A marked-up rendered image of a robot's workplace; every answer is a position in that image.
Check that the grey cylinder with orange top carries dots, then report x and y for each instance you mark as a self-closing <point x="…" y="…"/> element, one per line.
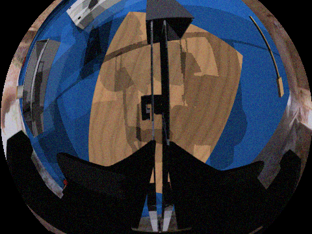
<point x="19" y="91"/>

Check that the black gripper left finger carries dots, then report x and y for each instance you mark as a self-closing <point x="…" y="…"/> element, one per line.
<point x="125" y="181"/>

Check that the light brown wooden board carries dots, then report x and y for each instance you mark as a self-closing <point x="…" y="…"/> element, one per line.
<point x="204" y="74"/>

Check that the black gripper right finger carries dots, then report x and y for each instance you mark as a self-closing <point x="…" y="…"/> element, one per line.
<point x="195" y="185"/>

